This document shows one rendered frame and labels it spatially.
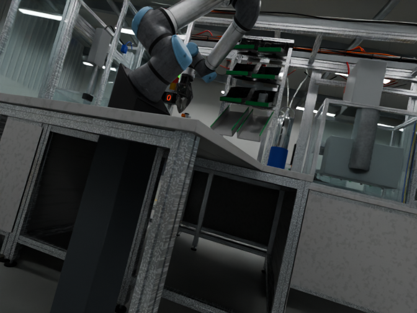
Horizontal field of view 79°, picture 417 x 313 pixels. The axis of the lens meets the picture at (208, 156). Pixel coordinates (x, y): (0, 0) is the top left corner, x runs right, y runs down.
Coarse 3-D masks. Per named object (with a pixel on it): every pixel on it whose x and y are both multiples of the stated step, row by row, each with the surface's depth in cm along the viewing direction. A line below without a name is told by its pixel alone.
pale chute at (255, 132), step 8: (272, 112) 149; (248, 120) 151; (256, 120) 152; (264, 120) 151; (240, 128) 140; (248, 128) 146; (256, 128) 145; (264, 128) 137; (240, 136) 140; (248, 136) 139; (256, 136) 138
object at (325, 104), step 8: (328, 104) 194; (344, 104) 192; (352, 104) 191; (360, 104) 190; (368, 104) 188; (400, 112) 183; (408, 112) 182; (416, 112) 181; (312, 128) 236; (320, 128) 193; (320, 136) 193; (320, 144) 192; (416, 152) 178; (312, 160) 194; (416, 160) 177; (304, 168) 233; (312, 168) 191; (416, 168) 177; (416, 176) 175; (312, 184) 190; (320, 184) 188; (416, 184) 175; (344, 192) 184; (352, 192) 183; (376, 200) 179; (384, 200) 178; (408, 200) 175
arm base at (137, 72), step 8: (136, 72) 96; (144, 72) 95; (152, 72) 94; (136, 80) 94; (144, 80) 94; (152, 80) 95; (160, 80) 96; (144, 88) 95; (152, 88) 96; (160, 88) 98; (152, 96) 98; (160, 96) 101
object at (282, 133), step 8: (288, 112) 222; (280, 120) 217; (288, 120) 215; (280, 128) 216; (288, 128) 215; (280, 136) 214; (288, 136) 215; (272, 144) 219; (280, 144) 214; (288, 144) 217
